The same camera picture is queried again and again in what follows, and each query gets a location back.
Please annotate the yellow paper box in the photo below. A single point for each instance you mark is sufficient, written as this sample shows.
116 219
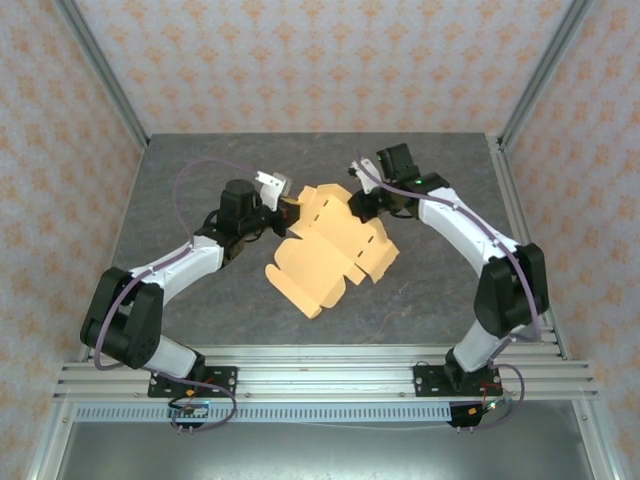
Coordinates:
325 240

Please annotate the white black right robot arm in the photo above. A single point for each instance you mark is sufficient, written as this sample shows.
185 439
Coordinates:
450 220

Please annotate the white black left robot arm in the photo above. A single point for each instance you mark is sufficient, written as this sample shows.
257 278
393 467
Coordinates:
185 267

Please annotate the aluminium mounting beam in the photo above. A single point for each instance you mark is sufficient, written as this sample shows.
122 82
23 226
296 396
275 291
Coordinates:
325 385

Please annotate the small electronics board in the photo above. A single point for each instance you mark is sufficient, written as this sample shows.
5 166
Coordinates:
192 412
472 411

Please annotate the grey metal shelf panel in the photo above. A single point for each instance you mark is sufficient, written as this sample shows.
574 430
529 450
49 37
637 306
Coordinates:
325 455

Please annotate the aluminium side rail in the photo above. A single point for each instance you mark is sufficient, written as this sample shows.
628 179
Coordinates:
531 260

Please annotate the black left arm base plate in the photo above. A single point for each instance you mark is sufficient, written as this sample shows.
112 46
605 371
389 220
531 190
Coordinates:
225 375

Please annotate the aluminium frame post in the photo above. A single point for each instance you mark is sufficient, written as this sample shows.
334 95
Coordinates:
597 440
542 70
50 440
104 70

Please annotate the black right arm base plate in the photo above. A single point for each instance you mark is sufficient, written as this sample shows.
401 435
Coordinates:
425 380

